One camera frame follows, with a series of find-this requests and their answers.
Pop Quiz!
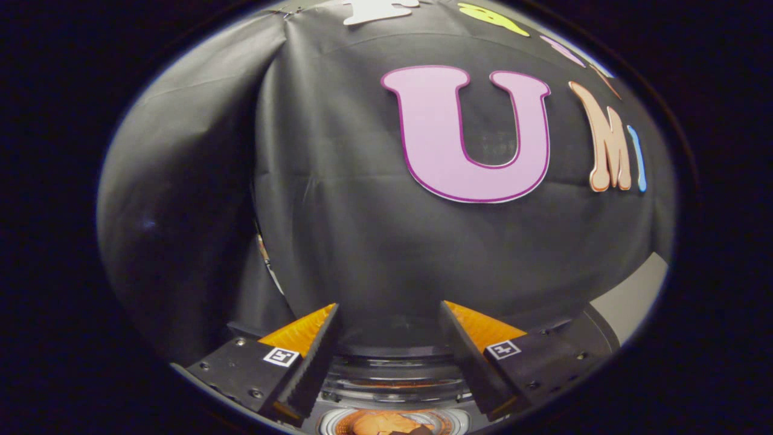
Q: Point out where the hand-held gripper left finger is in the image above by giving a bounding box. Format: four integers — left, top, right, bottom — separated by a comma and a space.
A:
184, 303, 341, 427

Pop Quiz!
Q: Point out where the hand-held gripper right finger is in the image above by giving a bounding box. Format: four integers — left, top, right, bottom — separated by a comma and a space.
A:
438, 300, 600, 422

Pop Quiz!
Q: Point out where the orange shirt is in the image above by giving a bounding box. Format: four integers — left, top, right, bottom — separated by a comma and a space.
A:
351, 410, 433, 435

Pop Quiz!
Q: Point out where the black backdrop cloth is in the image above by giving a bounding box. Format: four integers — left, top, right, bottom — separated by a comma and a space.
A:
97, 0, 677, 366

